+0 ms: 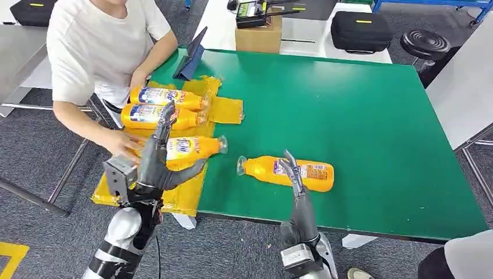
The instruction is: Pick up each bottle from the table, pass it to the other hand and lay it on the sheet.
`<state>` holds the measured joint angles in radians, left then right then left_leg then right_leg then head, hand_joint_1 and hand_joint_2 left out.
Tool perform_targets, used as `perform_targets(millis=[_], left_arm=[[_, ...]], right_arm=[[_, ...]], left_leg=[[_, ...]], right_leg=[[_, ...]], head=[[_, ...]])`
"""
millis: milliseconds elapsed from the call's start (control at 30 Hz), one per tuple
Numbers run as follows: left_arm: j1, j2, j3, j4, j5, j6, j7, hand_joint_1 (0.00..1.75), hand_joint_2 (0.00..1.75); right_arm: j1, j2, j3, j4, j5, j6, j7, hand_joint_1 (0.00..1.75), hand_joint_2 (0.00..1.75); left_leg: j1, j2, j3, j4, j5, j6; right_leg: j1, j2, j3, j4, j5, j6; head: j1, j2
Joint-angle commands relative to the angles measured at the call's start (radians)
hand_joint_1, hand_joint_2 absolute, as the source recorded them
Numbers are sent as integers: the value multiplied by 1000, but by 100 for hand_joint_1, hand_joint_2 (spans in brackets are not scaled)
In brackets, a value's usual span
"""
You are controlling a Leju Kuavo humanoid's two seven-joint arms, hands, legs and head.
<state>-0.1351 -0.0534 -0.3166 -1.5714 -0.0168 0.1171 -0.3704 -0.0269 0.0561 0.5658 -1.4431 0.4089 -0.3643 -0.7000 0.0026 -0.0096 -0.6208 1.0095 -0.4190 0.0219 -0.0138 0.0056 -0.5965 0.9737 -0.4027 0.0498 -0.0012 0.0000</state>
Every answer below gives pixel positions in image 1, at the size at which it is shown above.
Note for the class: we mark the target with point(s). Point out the person's right hand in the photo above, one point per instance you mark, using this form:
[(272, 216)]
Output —
[(123, 144)]

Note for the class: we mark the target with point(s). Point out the black carry case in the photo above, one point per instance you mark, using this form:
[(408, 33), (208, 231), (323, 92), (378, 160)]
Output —
[(360, 30), (32, 11)]

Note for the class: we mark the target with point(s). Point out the yellow floor tape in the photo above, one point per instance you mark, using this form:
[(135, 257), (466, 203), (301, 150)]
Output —
[(11, 252)]

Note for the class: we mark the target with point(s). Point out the white side table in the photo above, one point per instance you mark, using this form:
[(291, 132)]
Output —
[(462, 88)]

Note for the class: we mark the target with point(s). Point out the white back table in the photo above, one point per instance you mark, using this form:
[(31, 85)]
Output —
[(308, 36)]

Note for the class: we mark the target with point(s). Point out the yellow plastic sheet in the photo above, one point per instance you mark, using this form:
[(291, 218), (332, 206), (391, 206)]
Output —
[(227, 109)]

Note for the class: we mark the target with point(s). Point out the black round stool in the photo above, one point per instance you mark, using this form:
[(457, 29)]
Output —
[(423, 44)]

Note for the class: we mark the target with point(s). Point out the person's hand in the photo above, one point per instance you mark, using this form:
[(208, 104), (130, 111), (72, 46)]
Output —
[(123, 144), (138, 79)]

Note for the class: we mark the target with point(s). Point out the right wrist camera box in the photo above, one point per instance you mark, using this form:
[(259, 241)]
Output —
[(298, 260)]

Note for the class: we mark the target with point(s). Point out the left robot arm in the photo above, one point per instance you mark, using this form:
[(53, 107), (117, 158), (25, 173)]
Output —
[(123, 227)]

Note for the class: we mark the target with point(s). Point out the grey metal table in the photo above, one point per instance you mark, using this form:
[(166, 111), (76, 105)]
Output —
[(19, 50)]

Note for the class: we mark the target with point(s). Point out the seated person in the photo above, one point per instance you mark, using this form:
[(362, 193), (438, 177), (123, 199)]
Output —
[(96, 46)]

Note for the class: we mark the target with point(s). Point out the white table foot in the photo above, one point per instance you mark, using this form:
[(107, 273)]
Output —
[(358, 242), (184, 221)]

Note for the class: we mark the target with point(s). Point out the dark grey table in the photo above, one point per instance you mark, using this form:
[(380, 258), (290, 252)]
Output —
[(312, 4)]

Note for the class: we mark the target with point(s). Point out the black controller device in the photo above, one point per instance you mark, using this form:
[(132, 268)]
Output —
[(250, 11)]

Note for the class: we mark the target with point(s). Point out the orange drink bottle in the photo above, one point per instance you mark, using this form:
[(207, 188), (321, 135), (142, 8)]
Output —
[(262, 171), (192, 148), (169, 96), (150, 115)]

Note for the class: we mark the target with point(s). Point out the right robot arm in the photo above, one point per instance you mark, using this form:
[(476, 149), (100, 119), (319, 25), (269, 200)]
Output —
[(328, 258)]

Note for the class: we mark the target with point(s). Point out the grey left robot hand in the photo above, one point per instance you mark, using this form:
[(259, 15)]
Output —
[(152, 165)]

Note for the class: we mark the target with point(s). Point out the dark blue tablet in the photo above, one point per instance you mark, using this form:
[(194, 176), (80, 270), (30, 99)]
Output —
[(192, 57)]

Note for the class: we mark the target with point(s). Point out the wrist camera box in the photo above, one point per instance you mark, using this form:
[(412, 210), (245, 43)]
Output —
[(119, 175), (298, 260)]

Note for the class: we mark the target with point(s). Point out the green table mat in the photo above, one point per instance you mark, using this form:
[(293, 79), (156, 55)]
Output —
[(327, 115)]

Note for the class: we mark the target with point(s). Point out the person's shoe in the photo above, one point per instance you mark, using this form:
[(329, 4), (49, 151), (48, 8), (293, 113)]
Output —
[(359, 274)]

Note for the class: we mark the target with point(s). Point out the person's left hand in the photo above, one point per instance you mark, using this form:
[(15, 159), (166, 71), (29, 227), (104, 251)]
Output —
[(138, 79)]

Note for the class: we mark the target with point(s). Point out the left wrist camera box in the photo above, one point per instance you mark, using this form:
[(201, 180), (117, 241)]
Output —
[(119, 175)]

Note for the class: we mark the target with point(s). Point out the cardboard box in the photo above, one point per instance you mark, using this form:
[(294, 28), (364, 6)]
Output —
[(258, 36)]

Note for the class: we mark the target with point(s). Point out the person in grey trousers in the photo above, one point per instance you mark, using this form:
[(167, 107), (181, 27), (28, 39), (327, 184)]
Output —
[(470, 256)]

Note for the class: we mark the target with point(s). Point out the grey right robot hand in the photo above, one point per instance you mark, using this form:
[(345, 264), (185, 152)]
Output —
[(302, 215)]

